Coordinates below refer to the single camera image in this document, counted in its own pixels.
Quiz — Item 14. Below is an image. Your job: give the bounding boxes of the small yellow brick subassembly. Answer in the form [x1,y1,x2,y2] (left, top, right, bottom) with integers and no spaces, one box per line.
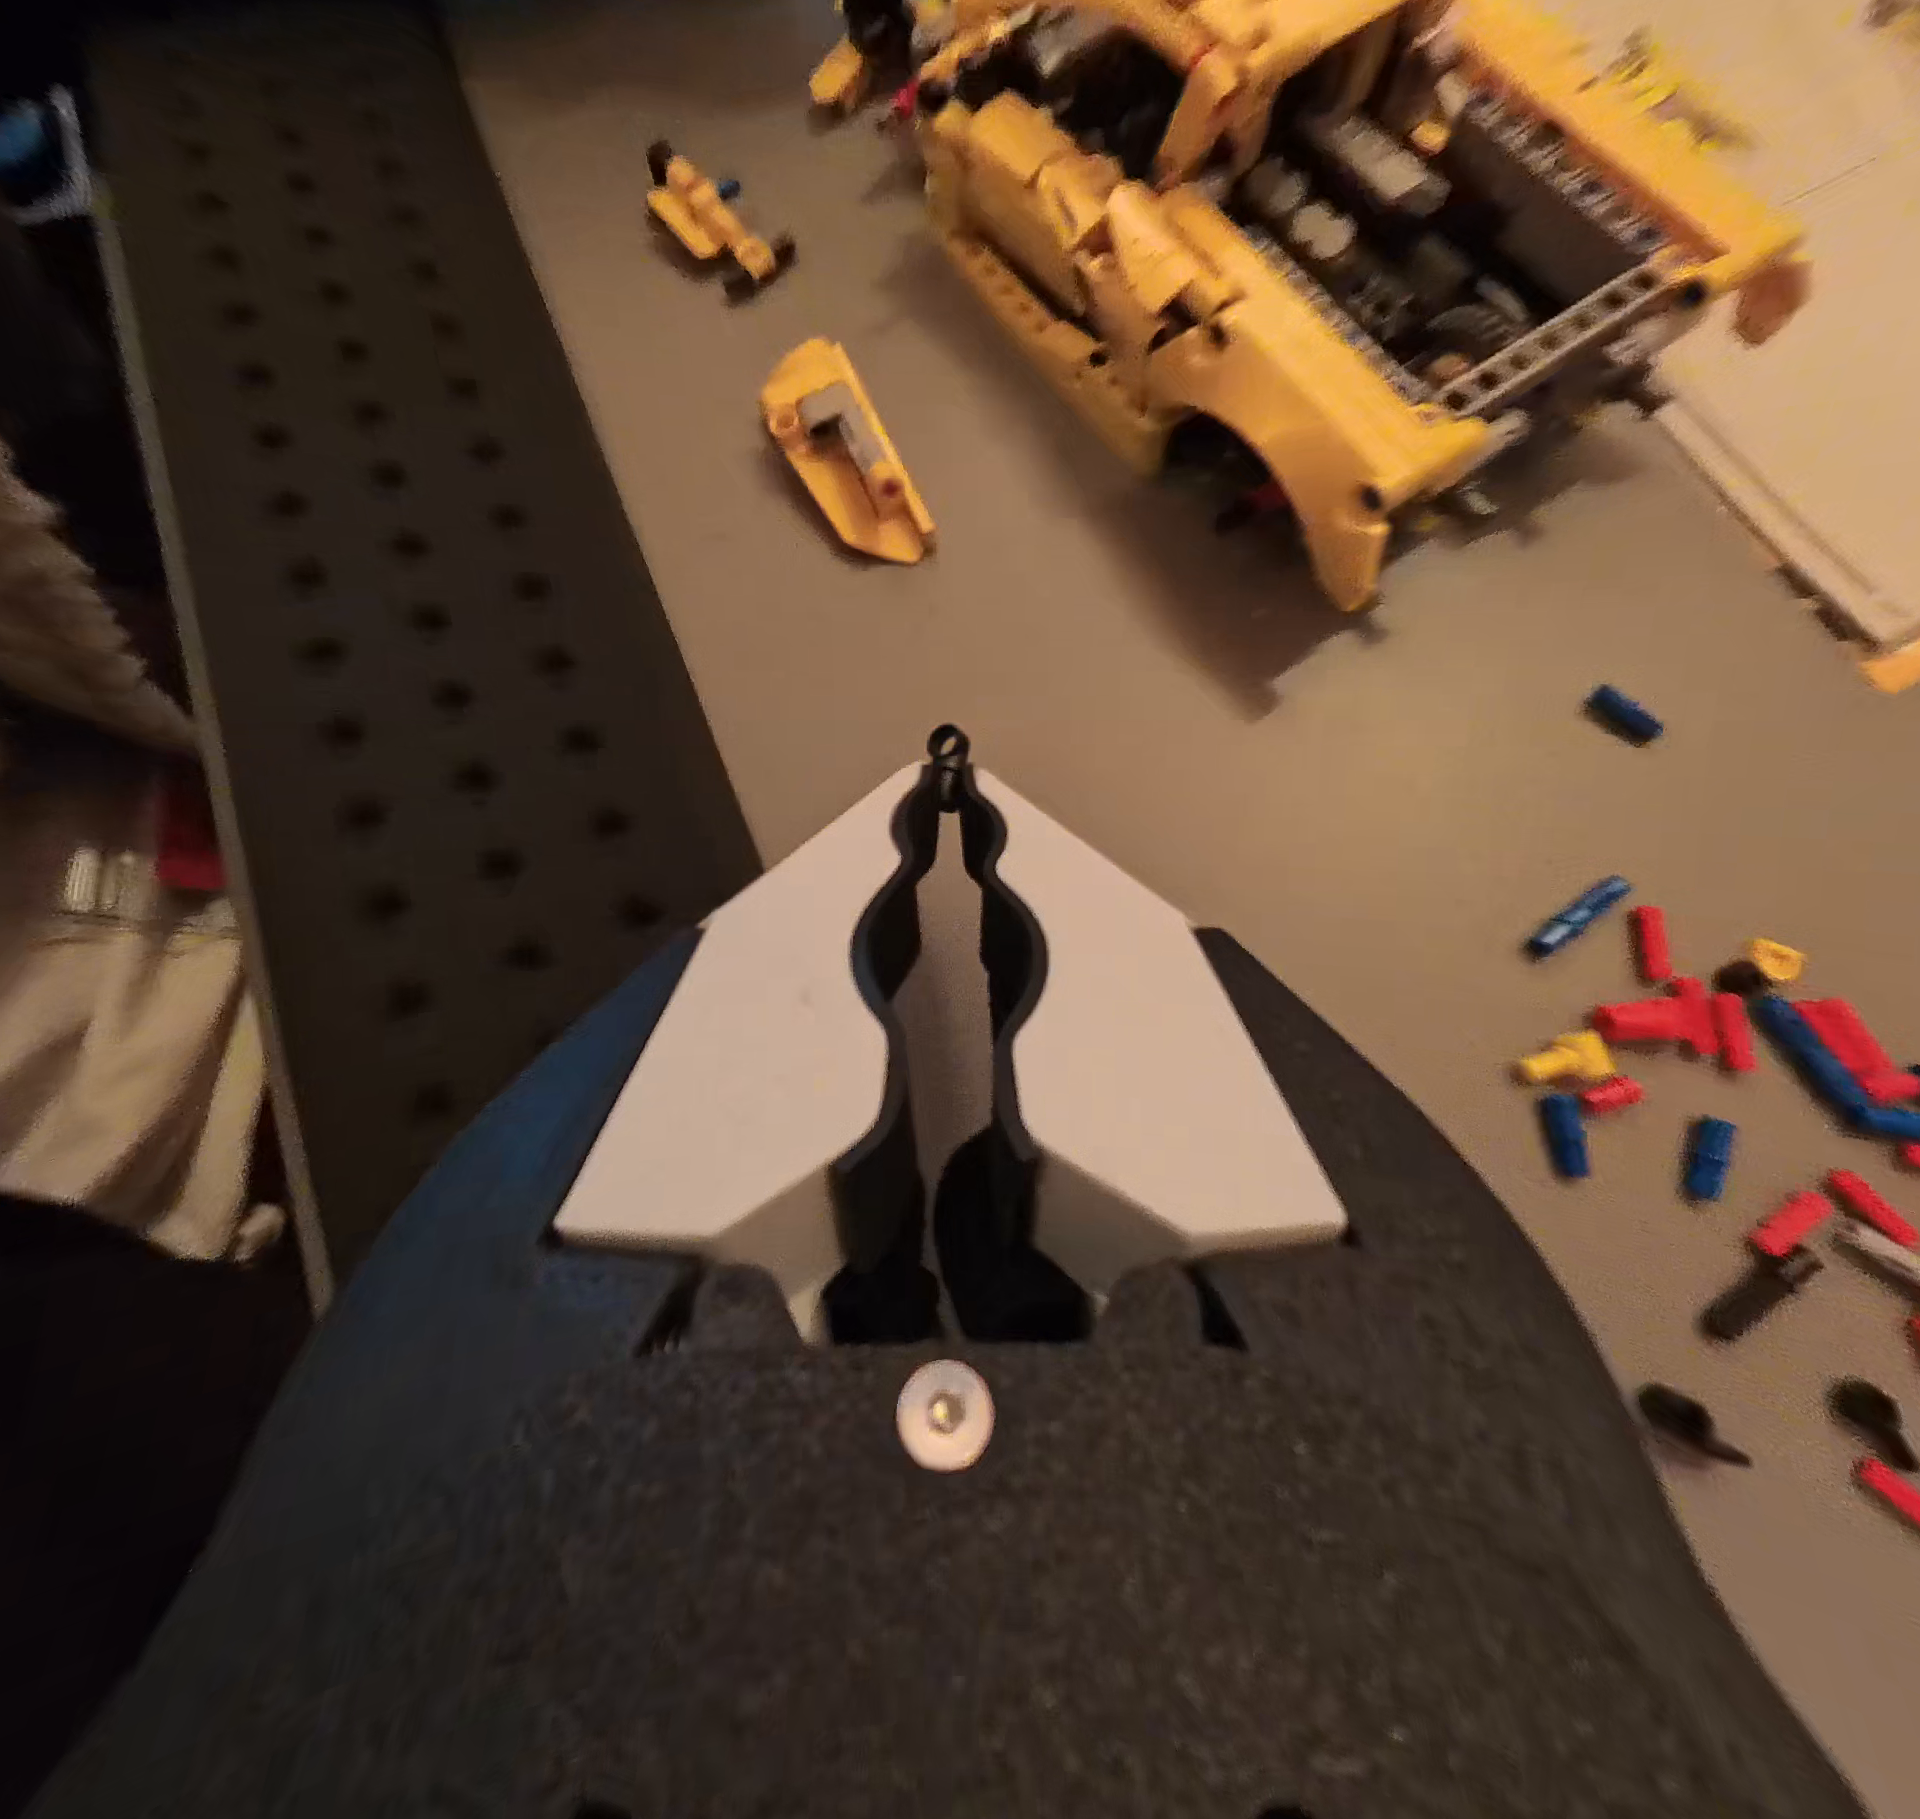
[759,334,940,567]

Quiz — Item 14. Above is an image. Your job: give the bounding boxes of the grey desk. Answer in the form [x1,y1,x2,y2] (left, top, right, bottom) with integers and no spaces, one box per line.
[436,0,1920,1819]

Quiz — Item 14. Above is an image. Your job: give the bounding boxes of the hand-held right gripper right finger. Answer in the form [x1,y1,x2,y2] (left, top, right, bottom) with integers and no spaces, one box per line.
[957,768,1351,1322]

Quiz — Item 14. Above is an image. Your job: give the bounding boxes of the person's legs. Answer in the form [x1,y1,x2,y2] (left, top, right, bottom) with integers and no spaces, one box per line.
[0,1189,322,1819]

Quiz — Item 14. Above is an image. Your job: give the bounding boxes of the yellow brick car model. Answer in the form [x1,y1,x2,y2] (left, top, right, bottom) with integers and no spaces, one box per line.
[806,0,1811,617]

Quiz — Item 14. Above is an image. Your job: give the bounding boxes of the pile of coloured brick pins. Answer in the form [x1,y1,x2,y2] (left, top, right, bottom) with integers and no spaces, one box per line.
[1516,682,1920,1538]

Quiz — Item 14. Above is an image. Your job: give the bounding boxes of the building instruction booklet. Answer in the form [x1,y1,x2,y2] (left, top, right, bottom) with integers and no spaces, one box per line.
[1478,0,1920,699]

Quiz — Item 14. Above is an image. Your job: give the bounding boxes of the red printed label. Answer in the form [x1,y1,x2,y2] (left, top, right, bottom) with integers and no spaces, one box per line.
[156,776,232,892]

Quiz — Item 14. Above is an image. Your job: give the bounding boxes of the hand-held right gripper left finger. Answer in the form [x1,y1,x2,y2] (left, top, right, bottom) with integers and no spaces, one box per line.
[550,762,940,1342]

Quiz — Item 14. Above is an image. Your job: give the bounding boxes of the yellow brick link arm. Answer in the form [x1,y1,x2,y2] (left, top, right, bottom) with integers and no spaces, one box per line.
[643,141,800,306]

